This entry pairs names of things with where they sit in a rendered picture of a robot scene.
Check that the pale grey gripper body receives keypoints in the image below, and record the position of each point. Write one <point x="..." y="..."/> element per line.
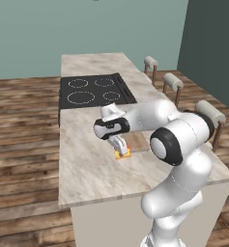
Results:
<point x="119" y="143"/>

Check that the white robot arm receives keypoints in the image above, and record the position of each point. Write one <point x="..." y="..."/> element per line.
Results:
<point x="180" y="141"/>

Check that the yellow cheese wedge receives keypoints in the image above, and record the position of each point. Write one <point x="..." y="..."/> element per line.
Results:
<point x="122" y="156"/>

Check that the black hob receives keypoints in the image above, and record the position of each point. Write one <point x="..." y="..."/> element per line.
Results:
<point x="93" y="91"/>

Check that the white kitchen island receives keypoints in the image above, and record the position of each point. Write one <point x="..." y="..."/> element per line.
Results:
<point x="109" y="222"/>

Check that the grey cushioned wooden stool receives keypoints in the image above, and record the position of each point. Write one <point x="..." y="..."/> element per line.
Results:
<point x="212" y="111"/>
<point x="173" y="81"/>
<point x="150" y="61"/>

